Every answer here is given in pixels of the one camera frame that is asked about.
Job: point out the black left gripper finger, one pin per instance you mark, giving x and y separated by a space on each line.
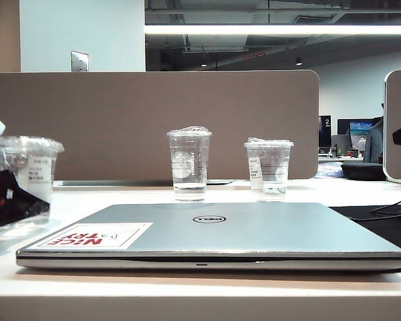
6 204

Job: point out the short clear cup white label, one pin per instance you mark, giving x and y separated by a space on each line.
270 167
40 150

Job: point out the silver Dell laptop with sticker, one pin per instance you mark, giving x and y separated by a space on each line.
254 234

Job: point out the tall clear plastic cup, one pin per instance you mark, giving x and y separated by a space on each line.
188 160

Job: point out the person in grey jacket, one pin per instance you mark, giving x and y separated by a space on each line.
376 147

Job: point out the background computer monitor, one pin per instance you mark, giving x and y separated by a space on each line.
359 133

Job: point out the black round bag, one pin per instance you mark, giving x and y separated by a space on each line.
361 171

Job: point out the black sign with number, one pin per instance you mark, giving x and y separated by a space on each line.
327 127

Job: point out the blue patterned cloth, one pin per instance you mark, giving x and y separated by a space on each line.
331 172

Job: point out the black desk mat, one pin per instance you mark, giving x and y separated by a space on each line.
387 234

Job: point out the large brown desk partition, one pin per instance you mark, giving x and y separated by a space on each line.
120 110

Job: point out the long ceiling light strip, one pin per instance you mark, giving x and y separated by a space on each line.
254 29

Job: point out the grey flat plate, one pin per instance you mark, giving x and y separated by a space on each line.
220 182

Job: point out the metal wall switch plate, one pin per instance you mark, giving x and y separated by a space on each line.
79 61

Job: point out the grey ceiling duct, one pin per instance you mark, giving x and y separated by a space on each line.
217 41

